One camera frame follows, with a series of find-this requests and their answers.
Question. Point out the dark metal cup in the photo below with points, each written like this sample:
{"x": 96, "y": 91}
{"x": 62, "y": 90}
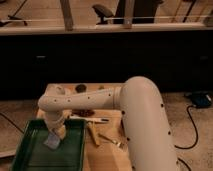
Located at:
{"x": 80, "y": 88}

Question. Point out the green plastic tray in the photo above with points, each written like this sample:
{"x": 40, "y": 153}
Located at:
{"x": 40, "y": 150}

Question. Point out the blue sponge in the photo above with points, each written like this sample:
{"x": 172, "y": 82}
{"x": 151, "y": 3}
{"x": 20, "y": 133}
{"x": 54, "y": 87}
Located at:
{"x": 52, "y": 141}

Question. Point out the metal fork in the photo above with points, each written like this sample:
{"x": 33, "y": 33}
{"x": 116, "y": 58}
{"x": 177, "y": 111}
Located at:
{"x": 117, "y": 143}

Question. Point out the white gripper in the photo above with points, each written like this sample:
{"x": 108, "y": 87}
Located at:
{"x": 55, "y": 124}

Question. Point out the blue black floor device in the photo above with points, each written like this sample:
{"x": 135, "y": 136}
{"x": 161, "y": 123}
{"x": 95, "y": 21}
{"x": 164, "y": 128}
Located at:
{"x": 200, "y": 99}

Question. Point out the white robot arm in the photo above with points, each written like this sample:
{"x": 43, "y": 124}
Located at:
{"x": 145, "y": 121}

